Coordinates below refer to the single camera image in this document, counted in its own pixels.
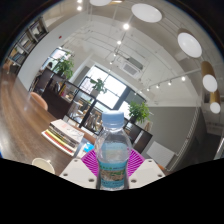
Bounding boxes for tall stack of books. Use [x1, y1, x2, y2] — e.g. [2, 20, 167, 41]
[41, 119, 85, 157]

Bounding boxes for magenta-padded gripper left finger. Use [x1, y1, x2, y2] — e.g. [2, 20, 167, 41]
[59, 148, 100, 190]

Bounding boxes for black open shelf unit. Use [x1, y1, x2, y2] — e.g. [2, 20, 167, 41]
[31, 68, 154, 154]

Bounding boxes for round white ceiling lights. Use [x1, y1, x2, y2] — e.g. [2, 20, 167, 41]
[89, 0, 222, 115]

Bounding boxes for small ceiling spotlights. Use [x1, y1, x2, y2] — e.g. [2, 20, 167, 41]
[76, 0, 188, 93]

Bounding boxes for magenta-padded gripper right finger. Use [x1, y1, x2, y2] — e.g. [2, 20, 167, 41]
[128, 148, 166, 190]

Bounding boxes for bushy potted green plant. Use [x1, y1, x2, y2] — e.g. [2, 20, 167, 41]
[51, 54, 75, 80]

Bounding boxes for white wall panel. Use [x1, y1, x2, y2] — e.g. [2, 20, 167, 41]
[145, 140, 176, 168]

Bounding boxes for clear water bottle blue cap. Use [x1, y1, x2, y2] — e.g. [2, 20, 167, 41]
[94, 110, 133, 191]

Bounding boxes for large potted green plant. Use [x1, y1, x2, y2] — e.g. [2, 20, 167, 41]
[127, 100, 151, 124]

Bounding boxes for small potted green plant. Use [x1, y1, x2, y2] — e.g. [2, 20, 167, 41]
[89, 77, 108, 98]

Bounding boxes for orange chairs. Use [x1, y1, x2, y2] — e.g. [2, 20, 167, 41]
[29, 91, 166, 172]

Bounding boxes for ceiling air conditioner unit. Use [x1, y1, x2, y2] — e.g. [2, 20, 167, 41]
[120, 57, 145, 79]

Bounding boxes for cream ceramic cup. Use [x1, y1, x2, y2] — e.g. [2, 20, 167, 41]
[31, 157, 56, 175]

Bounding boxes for tall dark bookshelf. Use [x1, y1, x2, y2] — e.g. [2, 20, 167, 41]
[3, 16, 49, 74]

